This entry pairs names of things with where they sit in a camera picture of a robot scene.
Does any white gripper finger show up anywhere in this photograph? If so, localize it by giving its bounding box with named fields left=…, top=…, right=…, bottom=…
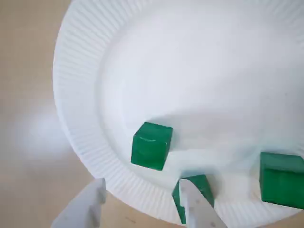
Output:
left=51, top=177, right=107, bottom=228
left=179, top=179, right=227, bottom=228

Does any green block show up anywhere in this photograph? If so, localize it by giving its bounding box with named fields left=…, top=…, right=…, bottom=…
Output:
left=258, top=151, right=304, bottom=210
left=171, top=174, right=215, bottom=226
left=131, top=121, right=174, bottom=171

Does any white paper plate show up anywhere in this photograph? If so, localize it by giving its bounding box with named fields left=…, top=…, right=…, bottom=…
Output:
left=52, top=0, right=304, bottom=226

